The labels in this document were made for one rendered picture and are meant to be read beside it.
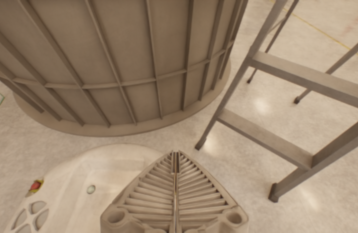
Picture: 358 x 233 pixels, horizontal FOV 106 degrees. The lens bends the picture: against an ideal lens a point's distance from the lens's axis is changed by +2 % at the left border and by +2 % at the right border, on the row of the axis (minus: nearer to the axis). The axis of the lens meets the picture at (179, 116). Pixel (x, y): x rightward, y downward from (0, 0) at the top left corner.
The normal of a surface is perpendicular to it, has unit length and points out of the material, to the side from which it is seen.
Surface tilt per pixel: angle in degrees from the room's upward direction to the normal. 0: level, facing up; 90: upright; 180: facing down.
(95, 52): 90
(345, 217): 0
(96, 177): 0
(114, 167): 69
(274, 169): 0
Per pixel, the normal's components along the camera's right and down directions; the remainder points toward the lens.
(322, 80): 0.04, -0.60
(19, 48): -0.11, 0.79
